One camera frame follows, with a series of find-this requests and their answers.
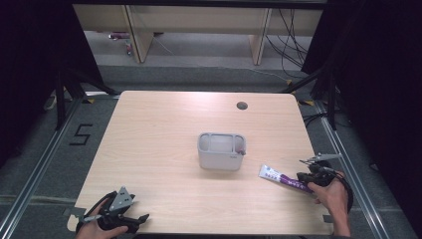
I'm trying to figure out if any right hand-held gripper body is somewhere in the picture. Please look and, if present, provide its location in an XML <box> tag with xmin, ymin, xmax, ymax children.
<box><xmin>299</xmin><ymin>152</ymin><xmax>343</xmax><ymax>187</ymax></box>

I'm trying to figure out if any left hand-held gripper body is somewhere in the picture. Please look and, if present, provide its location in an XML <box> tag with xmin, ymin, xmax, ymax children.
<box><xmin>81</xmin><ymin>186</ymin><xmax>140</xmax><ymax>233</ymax></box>

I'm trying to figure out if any white and purple toothpaste tube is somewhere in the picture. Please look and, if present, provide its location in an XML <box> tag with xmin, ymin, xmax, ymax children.
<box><xmin>258</xmin><ymin>163</ymin><xmax>315</xmax><ymax>195</ymax></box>

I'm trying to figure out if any person's right hand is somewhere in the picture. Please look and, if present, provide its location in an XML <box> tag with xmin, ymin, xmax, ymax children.
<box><xmin>308</xmin><ymin>171</ymin><xmax>350</xmax><ymax>217</ymax></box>

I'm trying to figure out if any person's left hand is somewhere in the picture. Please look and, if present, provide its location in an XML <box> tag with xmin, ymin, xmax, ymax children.
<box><xmin>75</xmin><ymin>198</ymin><xmax>129</xmax><ymax>239</ymax></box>

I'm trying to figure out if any black metal stand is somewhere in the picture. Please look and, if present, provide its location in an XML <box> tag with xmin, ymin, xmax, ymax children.
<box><xmin>54</xmin><ymin>66</ymin><xmax>119</xmax><ymax>131</ymax></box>
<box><xmin>280</xmin><ymin>66</ymin><xmax>340</xmax><ymax>131</ymax></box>

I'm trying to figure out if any grey plastic organizer box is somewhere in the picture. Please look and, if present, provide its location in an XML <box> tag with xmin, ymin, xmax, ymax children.
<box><xmin>197</xmin><ymin>131</ymin><xmax>248</xmax><ymax>172</ymax></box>

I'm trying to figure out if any black curtain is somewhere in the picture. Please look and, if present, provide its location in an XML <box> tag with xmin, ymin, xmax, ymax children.
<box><xmin>0</xmin><ymin>0</ymin><xmax>105</xmax><ymax>168</ymax></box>
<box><xmin>301</xmin><ymin>0</ymin><xmax>422</xmax><ymax>231</ymax></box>

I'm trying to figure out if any pink item under desk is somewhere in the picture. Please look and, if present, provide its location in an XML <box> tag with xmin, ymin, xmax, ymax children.
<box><xmin>108</xmin><ymin>31</ymin><xmax>131</xmax><ymax>41</ymax></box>

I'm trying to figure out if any wooden shelf unit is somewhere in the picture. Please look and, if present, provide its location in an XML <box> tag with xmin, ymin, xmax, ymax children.
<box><xmin>73</xmin><ymin>3</ymin><xmax>323</xmax><ymax>66</ymax></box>

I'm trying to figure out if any black wrist strap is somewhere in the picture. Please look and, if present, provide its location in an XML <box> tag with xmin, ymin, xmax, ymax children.
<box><xmin>332</xmin><ymin>170</ymin><xmax>354</xmax><ymax>214</ymax></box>
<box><xmin>75</xmin><ymin>190</ymin><xmax>117</xmax><ymax>233</ymax></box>

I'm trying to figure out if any aluminium floor rail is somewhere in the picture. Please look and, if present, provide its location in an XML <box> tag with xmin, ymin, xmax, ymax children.
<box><xmin>0</xmin><ymin>99</ymin><xmax>84</xmax><ymax>239</ymax></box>
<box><xmin>314</xmin><ymin>100</ymin><xmax>390</xmax><ymax>239</ymax></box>

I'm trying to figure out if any black floor cable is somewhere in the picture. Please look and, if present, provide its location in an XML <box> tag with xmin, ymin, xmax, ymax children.
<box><xmin>302</xmin><ymin>111</ymin><xmax>333</xmax><ymax>128</ymax></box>

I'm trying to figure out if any black cable bundle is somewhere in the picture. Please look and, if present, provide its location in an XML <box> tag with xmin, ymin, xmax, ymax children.
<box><xmin>264</xmin><ymin>8</ymin><xmax>311</xmax><ymax>80</ymax></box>

